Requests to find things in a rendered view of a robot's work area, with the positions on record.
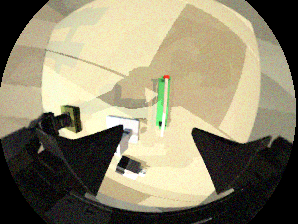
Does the white tapered pin with red cap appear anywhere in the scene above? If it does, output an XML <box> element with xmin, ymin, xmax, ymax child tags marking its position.
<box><xmin>160</xmin><ymin>75</ymin><xmax>169</xmax><ymax>137</ymax></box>

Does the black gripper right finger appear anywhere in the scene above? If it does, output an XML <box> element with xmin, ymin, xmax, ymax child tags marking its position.
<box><xmin>192</xmin><ymin>127</ymin><xmax>271</xmax><ymax>194</ymax></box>

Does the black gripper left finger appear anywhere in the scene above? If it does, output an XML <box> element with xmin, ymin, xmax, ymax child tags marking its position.
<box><xmin>36</xmin><ymin>124</ymin><xmax>124</xmax><ymax>196</ymax></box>

